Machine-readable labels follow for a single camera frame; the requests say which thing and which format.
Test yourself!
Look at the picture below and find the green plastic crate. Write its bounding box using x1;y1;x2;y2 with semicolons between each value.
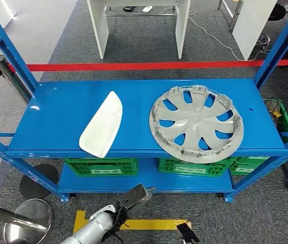
229;97;288;176
64;158;139;177
158;156;236;178

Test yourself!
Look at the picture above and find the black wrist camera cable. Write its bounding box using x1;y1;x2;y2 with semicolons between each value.
107;206;130;244

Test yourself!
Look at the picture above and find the red barrier belt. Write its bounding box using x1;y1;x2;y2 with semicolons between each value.
8;59;288;72

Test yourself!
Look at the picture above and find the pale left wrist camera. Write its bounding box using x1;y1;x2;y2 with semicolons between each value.
116;183;147;211

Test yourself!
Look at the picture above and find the grey plastic wheel hubcap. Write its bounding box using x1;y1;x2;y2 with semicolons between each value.
148;84;245;165

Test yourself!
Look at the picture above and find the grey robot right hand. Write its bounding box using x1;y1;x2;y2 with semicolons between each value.
176;222;200;244

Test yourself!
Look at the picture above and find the black round seat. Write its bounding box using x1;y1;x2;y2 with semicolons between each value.
268;3;286;21

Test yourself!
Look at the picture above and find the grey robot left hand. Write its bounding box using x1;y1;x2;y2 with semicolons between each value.
127;187;157;220

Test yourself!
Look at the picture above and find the white floor cable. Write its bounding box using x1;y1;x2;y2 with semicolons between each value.
157;7;271;62

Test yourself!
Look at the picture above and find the chrome stanchion post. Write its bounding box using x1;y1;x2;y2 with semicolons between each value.
0;54;32;105
0;198;53;244

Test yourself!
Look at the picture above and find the white plastic mirror cover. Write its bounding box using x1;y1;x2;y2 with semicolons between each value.
78;90;123;159

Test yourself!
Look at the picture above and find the white side panel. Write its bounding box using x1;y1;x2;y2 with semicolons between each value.
232;0;278;62

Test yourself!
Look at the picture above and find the white desk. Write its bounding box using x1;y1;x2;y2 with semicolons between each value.
86;0;191;60

